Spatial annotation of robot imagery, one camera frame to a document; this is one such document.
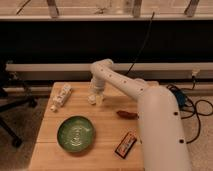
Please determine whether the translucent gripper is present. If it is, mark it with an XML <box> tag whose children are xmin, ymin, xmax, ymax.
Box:
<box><xmin>89</xmin><ymin>87</ymin><xmax>103</xmax><ymax>96</ymax></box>

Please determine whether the white plastic bottle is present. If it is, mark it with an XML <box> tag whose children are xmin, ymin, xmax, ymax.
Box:
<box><xmin>50</xmin><ymin>84</ymin><xmax>72</xmax><ymax>112</ymax></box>

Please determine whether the black cable on floor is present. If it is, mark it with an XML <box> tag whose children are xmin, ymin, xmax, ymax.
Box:
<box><xmin>166</xmin><ymin>74</ymin><xmax>213</xmax><ymax>145</ymax></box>

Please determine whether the green ceramic bowl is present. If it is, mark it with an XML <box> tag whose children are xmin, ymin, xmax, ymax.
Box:
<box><xmin>57</xmin><ymin>116</ymin><xmax>95</xmax><ymax>153</ymax></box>

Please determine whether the dark candy bar packet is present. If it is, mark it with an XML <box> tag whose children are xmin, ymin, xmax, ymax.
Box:
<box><xmin>115</xmin><ymin>132</ymin><xmax>137</xmax><ymax>159</ymax></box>

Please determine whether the brown sausage toy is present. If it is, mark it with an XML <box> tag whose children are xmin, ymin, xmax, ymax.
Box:
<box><xmin>116</xmin><ymin>110</ymin><xmax>138</xmax><ymax>119</ymax></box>

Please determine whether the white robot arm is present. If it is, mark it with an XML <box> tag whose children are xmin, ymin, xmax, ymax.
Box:
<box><xmin>90</xmin><ymin>59</ymin><xmax>192</xmax><ymax>171</ymax></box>

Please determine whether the thin black leaning rod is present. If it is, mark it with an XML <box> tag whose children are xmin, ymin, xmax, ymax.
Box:
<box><xmin>123</xmin><ymin>11</ymin><xmax>156</xmax><ymax>78</ymax></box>

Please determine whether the black office chair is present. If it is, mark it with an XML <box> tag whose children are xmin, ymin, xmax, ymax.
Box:
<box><xmin>0</xmin><ymin>59</ymin><xmax>39</xmax><ymax>148</ymax></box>

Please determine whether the white baseboard rail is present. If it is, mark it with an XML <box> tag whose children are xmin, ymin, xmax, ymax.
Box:
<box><xmin>6</xmin><ymin>62</ymin><xmax>213</xmax><ymax>80</ymax></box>

